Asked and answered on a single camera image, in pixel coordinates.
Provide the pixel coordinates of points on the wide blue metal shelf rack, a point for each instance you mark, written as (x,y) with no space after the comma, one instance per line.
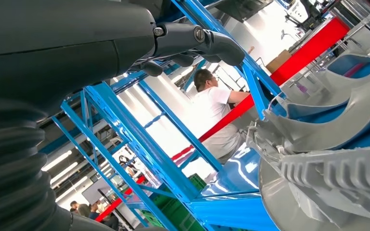
(229,210)

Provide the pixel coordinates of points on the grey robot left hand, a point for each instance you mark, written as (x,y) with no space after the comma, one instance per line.
(60,41)

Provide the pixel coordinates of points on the red barrier belt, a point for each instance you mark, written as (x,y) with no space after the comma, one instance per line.
(309,51)

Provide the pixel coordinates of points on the person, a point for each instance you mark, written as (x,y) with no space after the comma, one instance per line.
(127,165)
(213,105)
(83,210)
(97,212)

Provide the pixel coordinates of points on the green plastic crate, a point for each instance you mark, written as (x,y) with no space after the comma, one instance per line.
(172,210)

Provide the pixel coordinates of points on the brown cardboard box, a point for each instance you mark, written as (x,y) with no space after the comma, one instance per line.
(277,62)

